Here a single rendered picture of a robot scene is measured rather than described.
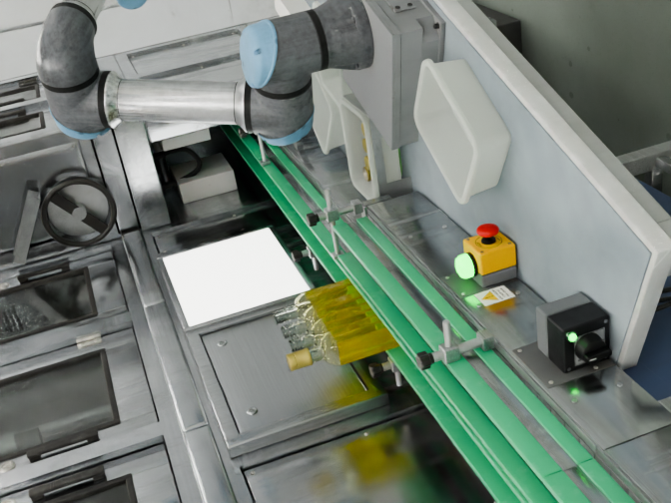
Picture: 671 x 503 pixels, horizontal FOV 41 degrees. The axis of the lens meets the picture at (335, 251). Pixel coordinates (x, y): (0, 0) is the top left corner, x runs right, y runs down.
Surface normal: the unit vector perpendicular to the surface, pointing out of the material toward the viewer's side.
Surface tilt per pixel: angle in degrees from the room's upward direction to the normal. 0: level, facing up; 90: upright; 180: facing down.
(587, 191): 0
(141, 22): 90
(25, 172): 90
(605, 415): 90
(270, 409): 90
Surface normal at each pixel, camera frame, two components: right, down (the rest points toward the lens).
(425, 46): 0.36, 0.67
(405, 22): -0.04, -0.69
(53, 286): -0.15, -0.87
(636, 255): -0.94, 0.28
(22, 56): 0.32, 0.40
